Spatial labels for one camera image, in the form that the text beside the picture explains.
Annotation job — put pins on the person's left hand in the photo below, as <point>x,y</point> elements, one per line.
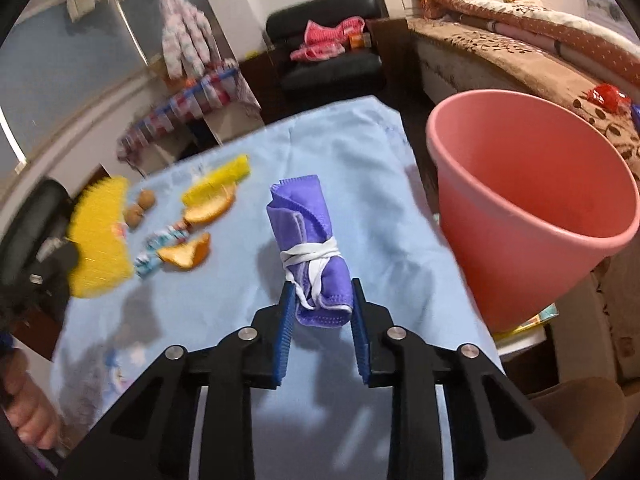
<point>30,410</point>

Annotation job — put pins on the colourful book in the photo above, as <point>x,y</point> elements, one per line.
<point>525,327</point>

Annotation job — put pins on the blue white candy wrapper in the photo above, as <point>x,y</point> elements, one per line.
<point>149,259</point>

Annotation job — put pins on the white side table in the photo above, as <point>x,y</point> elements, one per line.
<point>220,130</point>

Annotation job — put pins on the small orange box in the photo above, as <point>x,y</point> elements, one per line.
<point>356,41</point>

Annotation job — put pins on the black leather armchair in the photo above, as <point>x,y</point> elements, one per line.
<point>330,76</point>

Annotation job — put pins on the small blue box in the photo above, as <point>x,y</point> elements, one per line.
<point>636,115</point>

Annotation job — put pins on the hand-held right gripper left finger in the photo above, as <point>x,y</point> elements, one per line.
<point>285,332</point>

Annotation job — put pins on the pink plastic bucket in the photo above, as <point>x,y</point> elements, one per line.
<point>500,240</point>

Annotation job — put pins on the red snack packet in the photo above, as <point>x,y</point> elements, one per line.
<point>606,97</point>

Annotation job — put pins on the brown floral bedspread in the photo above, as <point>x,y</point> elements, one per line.
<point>525,55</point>

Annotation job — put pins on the brown walnut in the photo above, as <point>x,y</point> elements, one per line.
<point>134,216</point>
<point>146,198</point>

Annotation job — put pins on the large yellow foam net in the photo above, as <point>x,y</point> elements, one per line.
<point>97,240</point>

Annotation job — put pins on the black leather sofa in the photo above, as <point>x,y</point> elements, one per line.
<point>35,207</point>

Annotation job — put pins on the brown stool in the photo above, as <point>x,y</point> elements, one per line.
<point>580,410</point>

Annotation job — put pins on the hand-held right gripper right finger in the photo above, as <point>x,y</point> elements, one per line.
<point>360,342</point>

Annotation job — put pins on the light blue floral tablecloth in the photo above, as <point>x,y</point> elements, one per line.
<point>350,170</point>

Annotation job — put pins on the purple face mask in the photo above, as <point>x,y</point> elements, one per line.
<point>310,240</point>

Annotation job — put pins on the orange dotted quilt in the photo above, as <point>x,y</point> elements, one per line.
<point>550,20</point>

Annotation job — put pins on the bed with cream headboard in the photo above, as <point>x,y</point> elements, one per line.
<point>450,65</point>

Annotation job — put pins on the pink garment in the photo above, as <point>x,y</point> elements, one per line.
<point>320,42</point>

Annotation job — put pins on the pink puffer jacket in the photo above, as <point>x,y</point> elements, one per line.
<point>187,35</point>

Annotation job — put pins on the orange peel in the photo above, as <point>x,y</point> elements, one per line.
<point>185,252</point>
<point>207,210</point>

